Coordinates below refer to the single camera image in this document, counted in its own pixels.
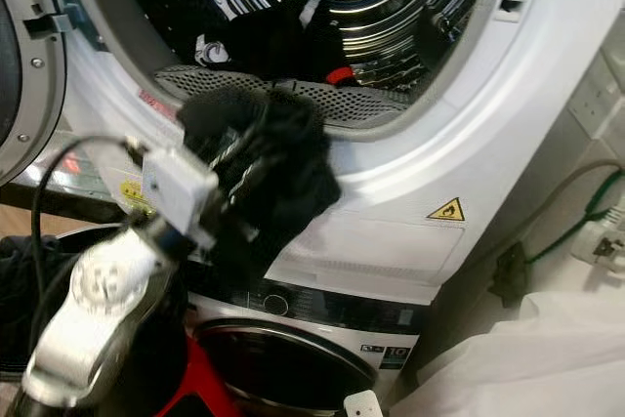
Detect black garment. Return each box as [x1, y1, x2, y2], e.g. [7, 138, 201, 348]
[178, 87, 345, 286]

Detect black clothes in drum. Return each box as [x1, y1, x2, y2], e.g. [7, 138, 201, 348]
[195, 0, 343, 86]

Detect black clothes pile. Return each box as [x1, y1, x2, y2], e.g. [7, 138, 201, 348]
[0, 234, 81, 364]

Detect white washing machine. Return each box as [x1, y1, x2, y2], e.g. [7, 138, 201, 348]
[187, 275, 433, 417]

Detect white printed cloth piece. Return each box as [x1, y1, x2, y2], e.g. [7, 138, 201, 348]
[195, 33, 231, 67]

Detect small red item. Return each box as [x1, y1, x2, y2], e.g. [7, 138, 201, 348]
[325, 65, 356, 85]

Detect grey perforated lint filter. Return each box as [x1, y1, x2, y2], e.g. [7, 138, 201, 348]
[154, 64, 411, 127]

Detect dark round washer door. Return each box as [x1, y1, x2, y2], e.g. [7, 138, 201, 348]
[193, 317, 380, 417]

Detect white tumble dryer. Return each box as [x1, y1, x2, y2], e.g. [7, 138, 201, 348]
[49, 0, 592, 307]

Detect round grey dryer door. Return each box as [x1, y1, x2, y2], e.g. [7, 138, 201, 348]
[0, 0, 69, 186]

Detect white plastic bag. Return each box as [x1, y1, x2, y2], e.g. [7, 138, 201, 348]
[389, 288, 625, 417]

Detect white power strip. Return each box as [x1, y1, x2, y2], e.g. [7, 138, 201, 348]
[570, 220, 625, 273]

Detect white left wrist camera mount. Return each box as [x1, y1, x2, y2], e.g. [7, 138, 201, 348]
[141, 146, 222, 240]

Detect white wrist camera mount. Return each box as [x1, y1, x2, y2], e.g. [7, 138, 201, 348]
[141, 146, 222, 240]
[343, 390, 385, 417]

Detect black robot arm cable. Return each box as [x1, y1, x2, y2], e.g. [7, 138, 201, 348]
[27, 134, 149, 340]

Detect red frame part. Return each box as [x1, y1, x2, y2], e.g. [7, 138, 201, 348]
[154, 333, 218, 417]

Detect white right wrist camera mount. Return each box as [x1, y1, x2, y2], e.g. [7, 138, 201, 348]
[343, 390, 385, 417]

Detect black wall plug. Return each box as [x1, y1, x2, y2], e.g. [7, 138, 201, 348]
[490, 240, 534, 308]

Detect grey cable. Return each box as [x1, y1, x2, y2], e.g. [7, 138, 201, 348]
[477, 157, 625, 264]

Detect green cable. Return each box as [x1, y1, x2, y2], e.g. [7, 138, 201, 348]
[525, 171, 625, 266]

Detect white wall socket panel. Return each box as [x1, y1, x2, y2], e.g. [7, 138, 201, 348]
[568, 41, 625, 140]

